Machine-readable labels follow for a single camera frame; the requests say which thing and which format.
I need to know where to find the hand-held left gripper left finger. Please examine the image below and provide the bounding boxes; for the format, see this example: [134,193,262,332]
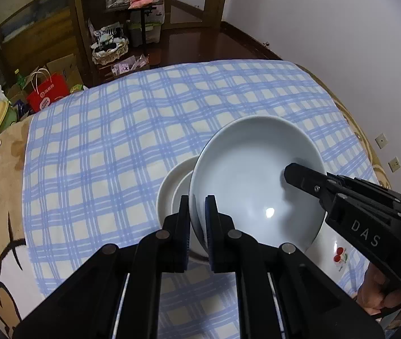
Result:
[13,195,190,339]

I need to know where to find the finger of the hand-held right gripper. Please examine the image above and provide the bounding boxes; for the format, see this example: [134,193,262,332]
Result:
[284,163,401,220]

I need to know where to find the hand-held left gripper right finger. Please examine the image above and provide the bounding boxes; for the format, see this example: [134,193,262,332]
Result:
[205,194,385,339]

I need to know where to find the maroon patterned bowl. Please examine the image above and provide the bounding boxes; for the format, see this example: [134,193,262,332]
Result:
[171,170,197,220]

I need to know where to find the white cherry print plate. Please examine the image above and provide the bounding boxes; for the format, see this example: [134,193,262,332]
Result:
[156,155,360,285]

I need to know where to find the white cartoon print bowl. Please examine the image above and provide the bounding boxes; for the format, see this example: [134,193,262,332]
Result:
[189,115,326,253]

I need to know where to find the person's right hand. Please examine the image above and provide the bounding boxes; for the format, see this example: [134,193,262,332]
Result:
[358,264,395,310]

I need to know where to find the blue plaid cloth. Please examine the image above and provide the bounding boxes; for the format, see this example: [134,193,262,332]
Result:
[22,59,390,339]

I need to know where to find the packets on floor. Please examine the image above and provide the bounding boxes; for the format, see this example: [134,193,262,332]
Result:
[110,55,150,75]

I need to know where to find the red paper bag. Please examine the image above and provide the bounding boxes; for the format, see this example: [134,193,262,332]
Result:
[27,67,70,112]

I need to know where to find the lace trimmed basket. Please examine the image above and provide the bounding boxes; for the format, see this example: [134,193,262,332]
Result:
[92,37,130,65]

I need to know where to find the clear plastic storage box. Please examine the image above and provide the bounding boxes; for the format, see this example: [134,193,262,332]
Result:
[126,19,162,46]

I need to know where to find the black and white striped plush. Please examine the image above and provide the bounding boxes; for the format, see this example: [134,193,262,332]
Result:
[93,23,123,48]

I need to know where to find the open cardboard box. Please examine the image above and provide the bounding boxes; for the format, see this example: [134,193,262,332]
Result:
[6,74,39,104]

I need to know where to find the small folding table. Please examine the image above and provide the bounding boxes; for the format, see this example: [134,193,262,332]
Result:
[105,2,159,45]

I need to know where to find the wooden corner shelf unit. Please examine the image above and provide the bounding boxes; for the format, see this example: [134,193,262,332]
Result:
[66,0,130,78]

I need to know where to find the wooden wardrobe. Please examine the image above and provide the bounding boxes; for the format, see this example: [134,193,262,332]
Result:
[0,0,95,89]

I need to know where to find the black cable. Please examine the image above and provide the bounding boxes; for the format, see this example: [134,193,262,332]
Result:
[363,298,401,323]

